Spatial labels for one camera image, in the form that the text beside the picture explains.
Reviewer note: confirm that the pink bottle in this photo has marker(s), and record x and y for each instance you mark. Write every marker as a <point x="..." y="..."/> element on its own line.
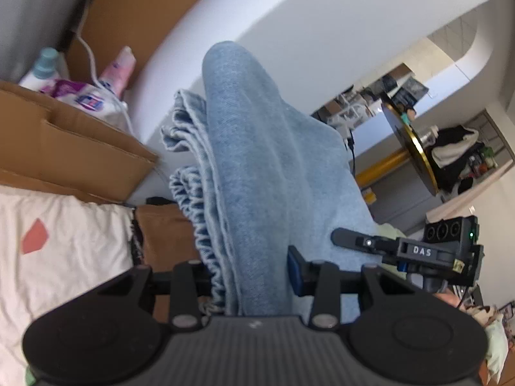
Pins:
<point x="118" y="68"/>

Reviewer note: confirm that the cluttered shelf of small things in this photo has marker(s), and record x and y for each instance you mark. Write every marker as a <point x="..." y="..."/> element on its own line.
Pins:
<point x="362" y="104"/>

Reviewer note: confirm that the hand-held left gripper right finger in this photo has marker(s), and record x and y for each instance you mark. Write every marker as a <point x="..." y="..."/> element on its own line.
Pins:
<point x="295" y="271"/>

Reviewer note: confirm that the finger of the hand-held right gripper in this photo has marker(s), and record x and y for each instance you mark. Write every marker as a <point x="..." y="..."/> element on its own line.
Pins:
<point x="358" y="240"/>

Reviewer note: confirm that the cream bear print bed sheet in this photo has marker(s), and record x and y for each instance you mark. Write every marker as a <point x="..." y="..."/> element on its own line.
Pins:
<point x="64" y="265"/>

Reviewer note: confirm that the black patterned folded cloth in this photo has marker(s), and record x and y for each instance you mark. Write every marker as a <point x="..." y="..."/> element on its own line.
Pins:
<point x="136" y="237"/>

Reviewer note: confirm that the purple and white refill bag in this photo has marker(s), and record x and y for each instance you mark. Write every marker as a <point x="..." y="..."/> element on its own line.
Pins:
<point x="88" y="100"/>

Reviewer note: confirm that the person's right hand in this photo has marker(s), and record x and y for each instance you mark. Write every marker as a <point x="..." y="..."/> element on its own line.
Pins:
<point x="448" y="299"/>

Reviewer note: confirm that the black and white clothing heap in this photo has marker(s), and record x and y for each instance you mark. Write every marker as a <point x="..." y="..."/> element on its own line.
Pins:
<point x="454" y="157"/>

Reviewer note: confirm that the round table with gold rim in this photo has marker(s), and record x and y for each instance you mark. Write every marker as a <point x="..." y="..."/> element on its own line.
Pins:
<point x="410" y="148"/>

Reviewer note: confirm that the light blue denim pants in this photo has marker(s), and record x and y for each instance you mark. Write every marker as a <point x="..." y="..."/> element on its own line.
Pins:
<point x="257" y="177"/>

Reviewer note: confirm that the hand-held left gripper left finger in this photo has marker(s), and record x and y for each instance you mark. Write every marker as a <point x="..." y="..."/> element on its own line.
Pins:
<point x="201" y="279"/>

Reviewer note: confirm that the detergent bottle with teal cap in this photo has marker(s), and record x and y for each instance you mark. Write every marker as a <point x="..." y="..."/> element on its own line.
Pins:
<point x="42" y="68"/>

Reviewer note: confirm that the yellow table pole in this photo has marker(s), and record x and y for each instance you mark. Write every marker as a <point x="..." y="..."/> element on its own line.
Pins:
<point x="382" y="167"/>

